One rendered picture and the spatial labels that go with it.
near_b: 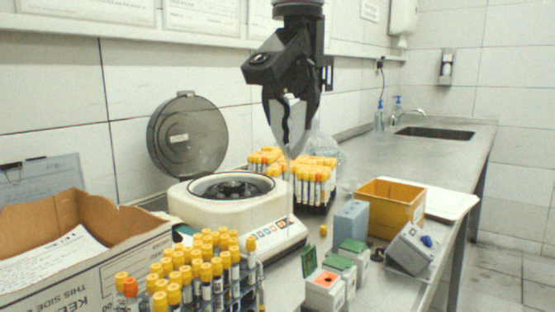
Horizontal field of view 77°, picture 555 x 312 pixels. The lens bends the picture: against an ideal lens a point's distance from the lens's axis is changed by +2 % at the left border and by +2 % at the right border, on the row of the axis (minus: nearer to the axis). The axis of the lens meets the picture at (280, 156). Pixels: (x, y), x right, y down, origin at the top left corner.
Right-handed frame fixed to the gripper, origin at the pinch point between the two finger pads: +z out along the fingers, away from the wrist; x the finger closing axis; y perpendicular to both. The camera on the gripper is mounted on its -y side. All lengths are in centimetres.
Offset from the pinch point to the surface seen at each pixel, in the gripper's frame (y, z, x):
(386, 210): 30.0, 18.3, -6.5
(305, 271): -2.6, 16.9, -4.6
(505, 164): 239, 53, -27
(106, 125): 1.1, 0.4, 49.2
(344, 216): 16.0, 15.6, -2.7
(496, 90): 239, 2, -16
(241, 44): 45, -20, 45
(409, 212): 29.7, 17.6, -11.4
